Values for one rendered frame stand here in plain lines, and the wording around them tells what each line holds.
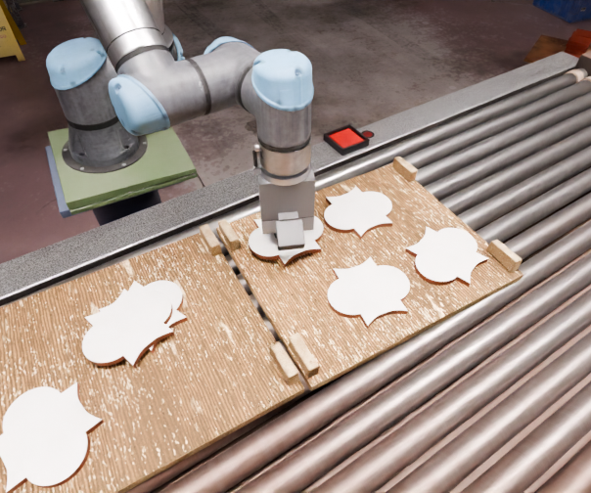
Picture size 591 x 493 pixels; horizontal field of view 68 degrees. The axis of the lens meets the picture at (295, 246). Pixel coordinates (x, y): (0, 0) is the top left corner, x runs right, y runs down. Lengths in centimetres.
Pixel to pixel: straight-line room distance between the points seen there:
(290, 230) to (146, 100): 27
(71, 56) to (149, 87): 43
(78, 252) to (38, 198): 177
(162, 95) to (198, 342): 34
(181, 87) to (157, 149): 51
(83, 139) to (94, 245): 28
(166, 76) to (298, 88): 17
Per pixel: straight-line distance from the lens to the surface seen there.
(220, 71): 62
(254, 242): 75
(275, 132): 59
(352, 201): 84
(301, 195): 66
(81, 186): 104
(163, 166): 104
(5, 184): 283
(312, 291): 70
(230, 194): 91
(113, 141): 105
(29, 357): 75
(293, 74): 55
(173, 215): 88
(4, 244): 246
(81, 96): 100
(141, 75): 60
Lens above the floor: 150
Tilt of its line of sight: 48 degrees down
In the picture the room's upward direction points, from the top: straight up
